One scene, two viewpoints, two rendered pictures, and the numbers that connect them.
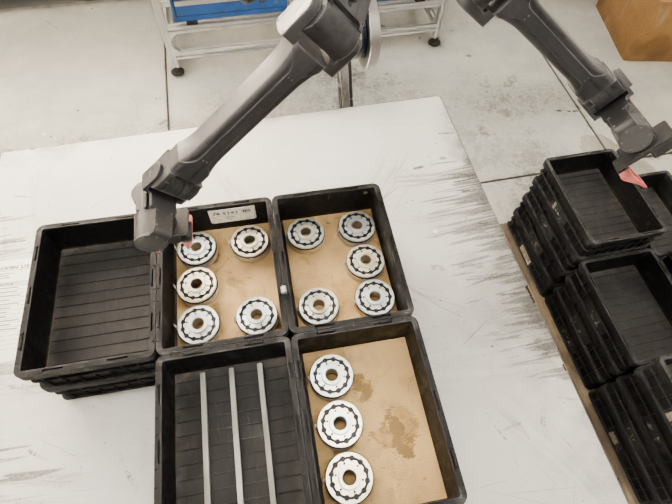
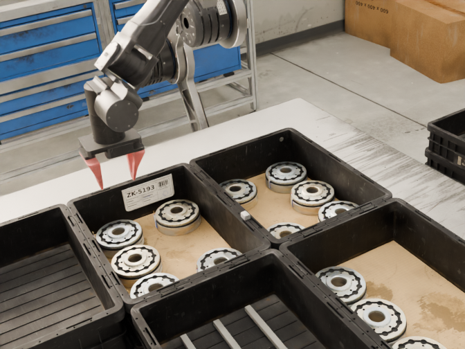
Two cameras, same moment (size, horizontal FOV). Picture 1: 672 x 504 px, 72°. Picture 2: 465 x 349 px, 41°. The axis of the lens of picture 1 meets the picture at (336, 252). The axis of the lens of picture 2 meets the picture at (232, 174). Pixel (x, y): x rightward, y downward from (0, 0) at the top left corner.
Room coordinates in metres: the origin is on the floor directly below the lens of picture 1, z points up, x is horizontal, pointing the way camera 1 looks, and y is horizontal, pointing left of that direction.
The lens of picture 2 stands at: (-0.52, 0.37, 1.66)
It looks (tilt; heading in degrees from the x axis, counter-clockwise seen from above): 31 degrees down; 347
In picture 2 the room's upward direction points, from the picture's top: 5 degrees counter-clockwise
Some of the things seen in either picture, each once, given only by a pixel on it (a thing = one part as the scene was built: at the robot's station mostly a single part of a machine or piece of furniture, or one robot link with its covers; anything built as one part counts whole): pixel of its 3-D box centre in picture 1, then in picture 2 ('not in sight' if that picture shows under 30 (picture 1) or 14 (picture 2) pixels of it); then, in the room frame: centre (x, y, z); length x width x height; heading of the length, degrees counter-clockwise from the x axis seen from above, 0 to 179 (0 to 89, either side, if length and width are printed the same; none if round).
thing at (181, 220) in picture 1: (159, 218); (107, 128); (0.51, 0.35, 1.17); 0.10 x 0.07 x 0.07; 102
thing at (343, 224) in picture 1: (356, 226); (286, 172); (0.72, -0.05, 0.86); 0.10 x 0.10 x 0.01
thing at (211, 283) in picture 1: (196, 284); (135, 260); (0.52, 0.35, 0.86); 0.10 x 0.10 x 0.01
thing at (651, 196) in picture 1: (646, 225); not in sight; (1.21, -1.37, 0.26); 0.40 x 0.30 x 0.23; 15
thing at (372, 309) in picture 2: (340, 423); (376, 317); (0.19, -0.03, 0.86); 0.05 x 0.05 x 0.01
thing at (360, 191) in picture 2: (337, 262); (284, 199); (0.60, -0.01, 0.87); 0.40 x 0.30 x 0.11; 13
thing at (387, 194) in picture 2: (338, 253); (284, 181); (0.60, -0.01, 0.92); 0.40 x 0.30 x 0.02; 13
